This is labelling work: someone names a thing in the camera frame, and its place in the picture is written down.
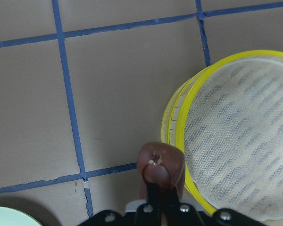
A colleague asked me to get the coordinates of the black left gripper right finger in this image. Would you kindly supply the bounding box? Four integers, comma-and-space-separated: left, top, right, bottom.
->
164, 187, 180, 207

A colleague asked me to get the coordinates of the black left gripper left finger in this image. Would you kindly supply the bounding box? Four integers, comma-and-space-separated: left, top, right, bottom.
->
146, 184, 162, 207

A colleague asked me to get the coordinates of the brown bun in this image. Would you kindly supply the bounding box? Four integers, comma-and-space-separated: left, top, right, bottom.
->
137, 142, 185, 200

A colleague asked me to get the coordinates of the yellow top steamer layer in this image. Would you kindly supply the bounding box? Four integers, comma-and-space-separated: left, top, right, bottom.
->
175, 50, 283, 226

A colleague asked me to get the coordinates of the yellow steamer layer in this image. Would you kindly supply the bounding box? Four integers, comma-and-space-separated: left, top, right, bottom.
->
160, 72, 202, 146
175, 50, 283, 226

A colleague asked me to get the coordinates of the yellow bottom steamer layer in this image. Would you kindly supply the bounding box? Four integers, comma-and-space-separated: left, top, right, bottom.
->
160, 72, 202, 146

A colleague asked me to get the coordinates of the light green plate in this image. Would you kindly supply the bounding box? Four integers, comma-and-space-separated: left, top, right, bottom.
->
0, 207, 41, 226

